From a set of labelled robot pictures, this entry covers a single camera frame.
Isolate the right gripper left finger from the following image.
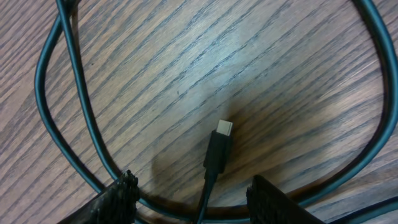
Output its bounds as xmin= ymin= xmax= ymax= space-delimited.
xmin=59 ymin=170 xmax=140 ymax=224

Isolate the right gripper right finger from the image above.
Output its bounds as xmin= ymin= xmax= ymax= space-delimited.
xmin=246 ymin=175 xmax=323 ymax=224

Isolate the black USB charging cable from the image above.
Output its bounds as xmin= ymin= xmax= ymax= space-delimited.
xmin=34 ymin=0 xmax=398 ymax=224

